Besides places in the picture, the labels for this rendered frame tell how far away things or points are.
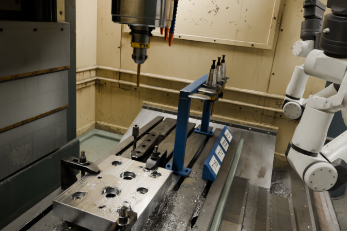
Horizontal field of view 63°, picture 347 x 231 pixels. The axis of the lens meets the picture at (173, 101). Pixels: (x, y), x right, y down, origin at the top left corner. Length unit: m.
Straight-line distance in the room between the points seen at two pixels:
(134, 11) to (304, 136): 0.51
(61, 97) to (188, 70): 0.86
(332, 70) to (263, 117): 1.09
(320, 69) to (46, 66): 0.89
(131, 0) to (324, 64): 0.47
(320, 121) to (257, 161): 0.94
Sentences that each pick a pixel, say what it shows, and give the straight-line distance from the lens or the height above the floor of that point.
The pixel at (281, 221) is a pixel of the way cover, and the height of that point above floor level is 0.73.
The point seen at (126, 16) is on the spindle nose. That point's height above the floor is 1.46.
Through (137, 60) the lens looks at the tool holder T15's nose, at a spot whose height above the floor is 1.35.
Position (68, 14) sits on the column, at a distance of 1.28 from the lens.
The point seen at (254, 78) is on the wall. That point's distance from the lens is 1.73.
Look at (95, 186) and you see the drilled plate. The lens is 0.87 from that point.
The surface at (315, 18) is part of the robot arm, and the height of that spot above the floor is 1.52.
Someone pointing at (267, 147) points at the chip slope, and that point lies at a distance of 1.73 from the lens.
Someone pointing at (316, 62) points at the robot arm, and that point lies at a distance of 0.75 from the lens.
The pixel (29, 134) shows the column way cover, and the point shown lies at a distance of 1.16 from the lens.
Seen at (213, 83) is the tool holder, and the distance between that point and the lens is 1.14.
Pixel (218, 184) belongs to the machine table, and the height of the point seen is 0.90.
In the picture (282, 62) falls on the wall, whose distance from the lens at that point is 1.71.
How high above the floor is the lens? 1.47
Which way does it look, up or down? 16 degrees down
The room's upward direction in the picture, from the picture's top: 6 degrees clockwise
